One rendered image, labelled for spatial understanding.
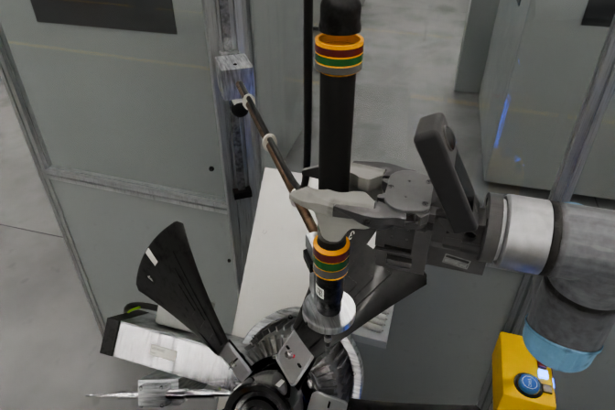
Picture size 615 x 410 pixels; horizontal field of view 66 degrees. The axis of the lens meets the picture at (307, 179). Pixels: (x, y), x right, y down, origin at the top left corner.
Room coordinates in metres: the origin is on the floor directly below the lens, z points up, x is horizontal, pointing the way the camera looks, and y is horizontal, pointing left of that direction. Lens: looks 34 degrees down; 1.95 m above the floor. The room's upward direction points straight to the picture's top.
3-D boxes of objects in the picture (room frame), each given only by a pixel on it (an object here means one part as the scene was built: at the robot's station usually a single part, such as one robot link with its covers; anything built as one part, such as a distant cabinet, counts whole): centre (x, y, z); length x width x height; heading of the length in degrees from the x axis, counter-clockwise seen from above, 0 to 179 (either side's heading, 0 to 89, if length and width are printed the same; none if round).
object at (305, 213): (0.70, 0.07, 1.54); 0.54 x 0.01 x 0.01; 18
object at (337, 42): (0.41, -0.03, 1.80); 0.04 x 0.04 x 0.03
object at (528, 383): (0.55, -0.45, 1.08); 0.04 x 0.04 x 0.02
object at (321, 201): (0.39, -0.02, 1.64); 0.09 x 0.03 x 0.06; 83
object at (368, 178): (0.44, -0.04, 1.64); 0.09 x 0.03 x 0.06; 63
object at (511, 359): (0.59, -0.46, 1.02); 0.16 x 0.10 x 0.11; 163
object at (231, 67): (1.01, 0.17, 1.54); 0.10 x 0.07 x 0.08; 18
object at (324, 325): (0.42, -0.02, 1.50); 0.09 x 0.07 x 0.10; 18
